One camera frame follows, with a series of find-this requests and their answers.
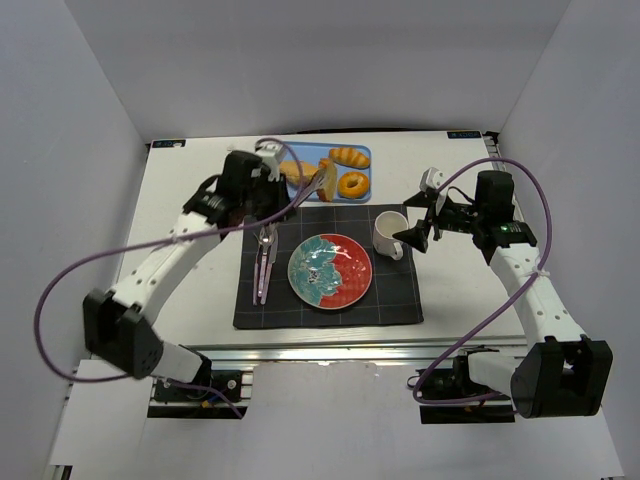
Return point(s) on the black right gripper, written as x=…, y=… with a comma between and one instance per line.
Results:
x=432, y=218

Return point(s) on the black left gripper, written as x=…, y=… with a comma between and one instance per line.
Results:
x=279, y=195

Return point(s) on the white ceramic mug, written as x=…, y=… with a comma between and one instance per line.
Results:
x=386, y=225

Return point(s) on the brown cake slice bread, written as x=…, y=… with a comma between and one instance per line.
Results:
x=328, y=172

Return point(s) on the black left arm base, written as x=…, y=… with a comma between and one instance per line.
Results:
x=226, y=396

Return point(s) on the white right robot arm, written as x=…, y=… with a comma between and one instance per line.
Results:
x=564, y=372

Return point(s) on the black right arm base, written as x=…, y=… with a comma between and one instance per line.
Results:
x=475, y=389

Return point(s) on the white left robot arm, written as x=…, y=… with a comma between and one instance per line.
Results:
x=118, y=323

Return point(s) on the pale triangular scone bread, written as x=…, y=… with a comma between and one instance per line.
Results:
x=298, y=173

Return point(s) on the striped crescent roll bread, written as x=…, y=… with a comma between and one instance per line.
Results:
x=349, y=157

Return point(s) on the orange glazed donut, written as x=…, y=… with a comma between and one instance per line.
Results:
x=353, y=185

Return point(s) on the dark grid placemat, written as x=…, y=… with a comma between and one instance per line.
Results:
x=391, y=299

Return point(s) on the blue plastic tray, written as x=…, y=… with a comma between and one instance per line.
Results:
x=312, y=153

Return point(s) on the red and teal plate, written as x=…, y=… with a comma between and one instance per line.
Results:
x=330, y=271

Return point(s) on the pink handled spoon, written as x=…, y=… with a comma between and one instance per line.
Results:
x=267, y=238

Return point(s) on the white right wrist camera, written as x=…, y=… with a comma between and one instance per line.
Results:
x=431, y=179

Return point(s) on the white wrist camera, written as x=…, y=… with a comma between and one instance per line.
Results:
x=271, y=154
x=431, y=179

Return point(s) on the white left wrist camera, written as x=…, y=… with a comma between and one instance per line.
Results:
x=271, y=154

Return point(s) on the pink handled knife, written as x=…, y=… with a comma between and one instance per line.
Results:
x=270, y=258

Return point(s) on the aluminium frame rail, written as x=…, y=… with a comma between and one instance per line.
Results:
x=395, y=352

